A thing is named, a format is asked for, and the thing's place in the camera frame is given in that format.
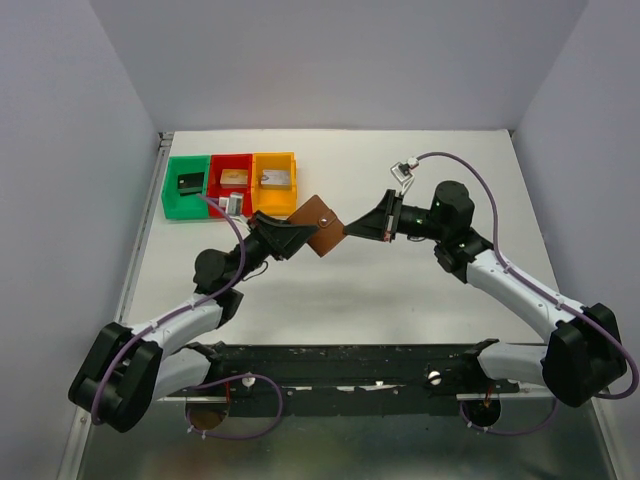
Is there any green plastic bin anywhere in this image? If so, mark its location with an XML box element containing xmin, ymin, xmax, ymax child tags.
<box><xmin>161</xmin><ymin>155</ymin><xmax>210</xmax><ymax>221</ymax></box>

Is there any red plastic bin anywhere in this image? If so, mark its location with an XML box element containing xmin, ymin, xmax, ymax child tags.
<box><xmin>206</xmin><ymin>153</ymin><xmax>253</xmax><ymax>217</ymax></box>

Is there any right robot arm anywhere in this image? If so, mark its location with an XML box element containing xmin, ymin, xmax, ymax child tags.
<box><xmin>344</xmin><ymin>181</ymin><xmax>627</xmax><ymax>407</ymax></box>

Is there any gold card in red bin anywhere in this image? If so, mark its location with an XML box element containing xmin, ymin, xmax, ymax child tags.
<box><xmin>219</xmin><ymin>169</ymin><xmax>249</xmax><ymax>188</ymax></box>

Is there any brown leather card holder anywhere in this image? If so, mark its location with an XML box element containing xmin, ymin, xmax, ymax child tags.
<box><xmin>287</xmin><ymin>195</ymin><xmax>346</xmax><ymax>257</ymax></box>

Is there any silver card in yellow bin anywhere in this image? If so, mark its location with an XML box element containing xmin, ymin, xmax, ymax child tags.
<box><xmin>260</xmin><ymin>169</ymin><xmax>291</xmax><ymax>189</ymax></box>

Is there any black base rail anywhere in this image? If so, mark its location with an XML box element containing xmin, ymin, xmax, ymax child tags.
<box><xmin>169</xmin><ymin>343</ymin><xmax>550</xmax><ymax>418</ymax></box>

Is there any yellow plastic bin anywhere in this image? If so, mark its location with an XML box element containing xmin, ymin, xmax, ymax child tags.
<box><xmin>251</xmin><ymin>152</ymin><xmax>298</xmax><ymax>217</ymax></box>

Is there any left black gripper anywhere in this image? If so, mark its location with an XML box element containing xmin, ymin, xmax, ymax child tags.
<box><xmin>228</xmin><ymin>210</ymin><xmax>319</xmax><ymax>288</ymax></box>

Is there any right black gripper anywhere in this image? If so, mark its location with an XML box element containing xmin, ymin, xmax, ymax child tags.
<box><xmin>344</xmin><ymin>189</ymin><xmax>448</xmax><ymax>243</ymax></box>

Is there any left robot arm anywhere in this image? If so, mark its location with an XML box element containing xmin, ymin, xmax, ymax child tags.
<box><xmin>68</xmin><ymin>212</ymin><xmax>319</xmax><ymax>433</ymax></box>

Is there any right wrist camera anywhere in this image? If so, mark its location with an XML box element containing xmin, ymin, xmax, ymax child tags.
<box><xmin>390</xmin><ymin>157</ymin><xmax>419</xmax><ymax>197</ymax></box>

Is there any black card in green bin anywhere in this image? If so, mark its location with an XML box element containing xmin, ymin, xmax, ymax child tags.
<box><xmin>176</xmin><ymin>172</ymin><xmax>205</xmax><ymax>196</ymax></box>

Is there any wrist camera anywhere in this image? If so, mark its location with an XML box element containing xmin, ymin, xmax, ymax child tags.
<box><xmin>390</xmin><ymin>157</ymin><xmax>419</xmax><ymax>197</ymax></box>
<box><xmin>219</xmin><ymin>192</ymin><xmax>245</xmax><ymax>217</ymax></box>

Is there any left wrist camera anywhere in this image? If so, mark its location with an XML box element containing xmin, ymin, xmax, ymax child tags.
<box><xmin>219</xmin><ymin>192</ymin><xmax>245</xmax><ymax>217</ymax></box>

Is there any aluminium frame rail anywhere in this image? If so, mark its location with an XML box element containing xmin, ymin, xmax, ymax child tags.
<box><xmin>56</xmin><ymin>131</ymin><xmax>175</xmax><ymax>479</ymax></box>

